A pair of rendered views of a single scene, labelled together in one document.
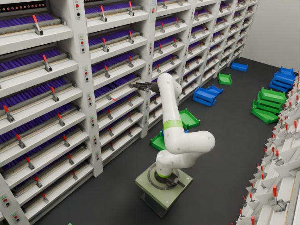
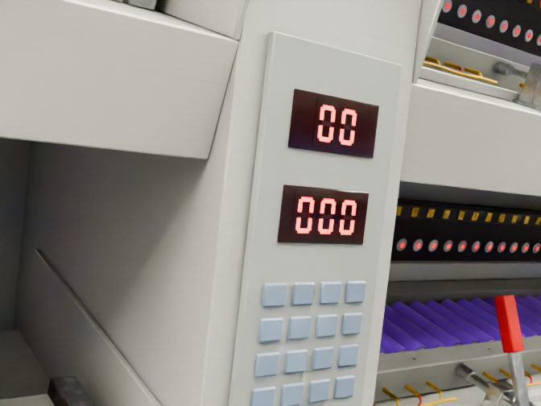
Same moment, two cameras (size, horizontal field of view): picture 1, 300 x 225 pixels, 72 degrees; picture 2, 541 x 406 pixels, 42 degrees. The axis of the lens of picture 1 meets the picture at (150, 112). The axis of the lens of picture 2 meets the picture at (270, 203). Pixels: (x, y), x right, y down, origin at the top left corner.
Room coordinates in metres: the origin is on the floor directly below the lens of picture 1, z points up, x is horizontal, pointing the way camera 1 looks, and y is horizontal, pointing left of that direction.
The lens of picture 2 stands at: (1.53, -0.02, 1.51)
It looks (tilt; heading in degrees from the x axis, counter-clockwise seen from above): 3 degrees down; 16
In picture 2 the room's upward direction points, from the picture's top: 6 degrees clockwise
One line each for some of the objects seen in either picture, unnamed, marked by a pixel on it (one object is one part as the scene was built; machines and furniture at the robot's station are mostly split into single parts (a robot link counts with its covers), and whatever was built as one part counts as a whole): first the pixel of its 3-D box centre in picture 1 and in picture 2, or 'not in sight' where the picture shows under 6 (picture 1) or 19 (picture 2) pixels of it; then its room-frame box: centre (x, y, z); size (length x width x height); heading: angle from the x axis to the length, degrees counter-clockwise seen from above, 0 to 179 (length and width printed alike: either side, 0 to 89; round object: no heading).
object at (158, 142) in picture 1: (166, 143); not in sight; (1.68, -0.21, 0.04); 0.30 x 0.20 x 0.08; 55
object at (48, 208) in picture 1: (116, 146); not in sight; (1.59, 0.34, 0.03); 2.19 x 0.16 x 0.05; 145
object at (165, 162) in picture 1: (166, 162); not in sight; (1.03, -0.15, 0.48); 0.16 x 0.13 x 0.19; 100
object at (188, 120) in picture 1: (186, 118); not in sight; (2.17, -0.49, 0.04); 0.30 x 0.20 x 0.08; 30
